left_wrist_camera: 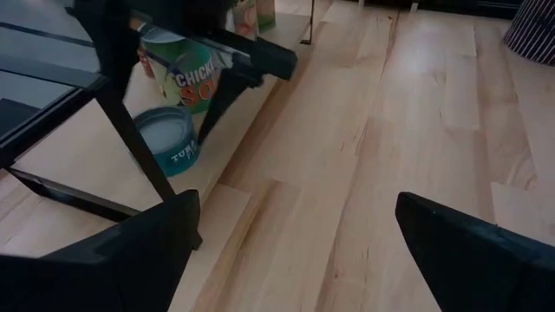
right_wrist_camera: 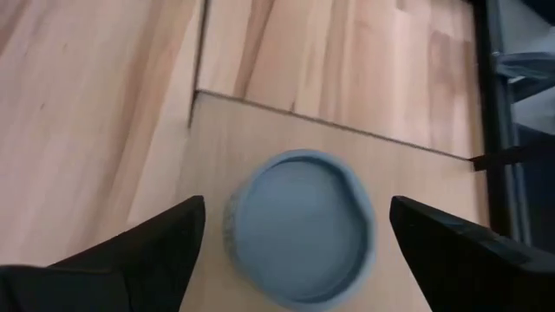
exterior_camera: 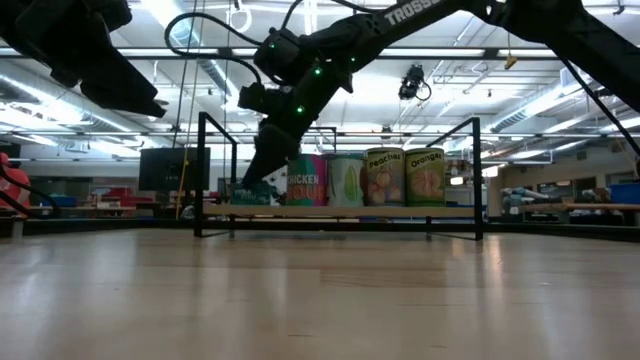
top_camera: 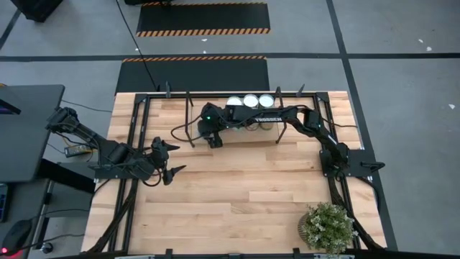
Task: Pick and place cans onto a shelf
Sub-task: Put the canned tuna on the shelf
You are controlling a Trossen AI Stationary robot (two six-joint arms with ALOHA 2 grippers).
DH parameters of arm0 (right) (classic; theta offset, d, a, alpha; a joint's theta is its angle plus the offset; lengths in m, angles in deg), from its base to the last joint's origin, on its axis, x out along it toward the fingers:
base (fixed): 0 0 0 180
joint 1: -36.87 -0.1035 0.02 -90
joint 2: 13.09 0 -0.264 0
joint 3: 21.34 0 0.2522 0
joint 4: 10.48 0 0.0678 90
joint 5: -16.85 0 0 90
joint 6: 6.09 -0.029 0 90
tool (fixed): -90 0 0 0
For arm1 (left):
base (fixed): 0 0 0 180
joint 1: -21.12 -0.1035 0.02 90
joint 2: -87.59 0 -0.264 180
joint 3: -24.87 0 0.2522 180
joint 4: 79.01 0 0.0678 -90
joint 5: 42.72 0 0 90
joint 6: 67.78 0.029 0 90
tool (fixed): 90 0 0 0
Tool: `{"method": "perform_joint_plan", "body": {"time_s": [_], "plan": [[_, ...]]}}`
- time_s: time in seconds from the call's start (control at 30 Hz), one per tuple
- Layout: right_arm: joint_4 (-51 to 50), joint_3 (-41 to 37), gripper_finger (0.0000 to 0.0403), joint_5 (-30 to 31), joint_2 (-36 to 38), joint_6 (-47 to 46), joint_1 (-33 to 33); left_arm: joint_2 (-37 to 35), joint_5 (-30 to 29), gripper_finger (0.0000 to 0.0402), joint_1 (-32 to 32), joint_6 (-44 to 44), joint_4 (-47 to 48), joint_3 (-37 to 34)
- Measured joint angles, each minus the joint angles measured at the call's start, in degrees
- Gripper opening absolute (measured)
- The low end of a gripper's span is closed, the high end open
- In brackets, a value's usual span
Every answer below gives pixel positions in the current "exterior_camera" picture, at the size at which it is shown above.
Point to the yellow hanging hook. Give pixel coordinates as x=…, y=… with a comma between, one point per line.
x=510, y=62

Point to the black background monitor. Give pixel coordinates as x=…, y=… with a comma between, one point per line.
x=170, y=170

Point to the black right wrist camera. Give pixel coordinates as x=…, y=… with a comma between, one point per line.
x=255, y=97

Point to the wooden shelf with black legs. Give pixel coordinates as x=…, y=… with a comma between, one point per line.
x=340, y=212

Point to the red bulky object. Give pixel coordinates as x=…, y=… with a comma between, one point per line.
x=15, y=182

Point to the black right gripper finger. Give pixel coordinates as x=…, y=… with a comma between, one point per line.
x=272, y=150

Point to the red storage bin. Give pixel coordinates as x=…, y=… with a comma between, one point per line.
x=120, y=194

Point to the chicken soup can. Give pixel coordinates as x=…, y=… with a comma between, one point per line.
x=306, y=182

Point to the teal label tin can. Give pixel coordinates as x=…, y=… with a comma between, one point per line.
x=252, y=195

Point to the oranges label can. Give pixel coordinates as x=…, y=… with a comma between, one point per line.
x=425, y=180

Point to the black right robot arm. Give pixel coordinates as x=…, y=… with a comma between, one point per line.
x=410, y=15

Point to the blue storage bin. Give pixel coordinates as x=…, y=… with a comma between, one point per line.
x=625, y=193

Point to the white corn label can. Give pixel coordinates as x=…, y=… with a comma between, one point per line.
x=345, y=182

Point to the grey background machine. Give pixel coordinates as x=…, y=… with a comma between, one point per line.
x=517, y=196

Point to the peaches label can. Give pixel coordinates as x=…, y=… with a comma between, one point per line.
x=384, y=177

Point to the black aluminium table frame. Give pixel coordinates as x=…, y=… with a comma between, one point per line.
x=100, y=227

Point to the wooden background bench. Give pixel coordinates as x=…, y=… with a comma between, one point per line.
x=600, y=206

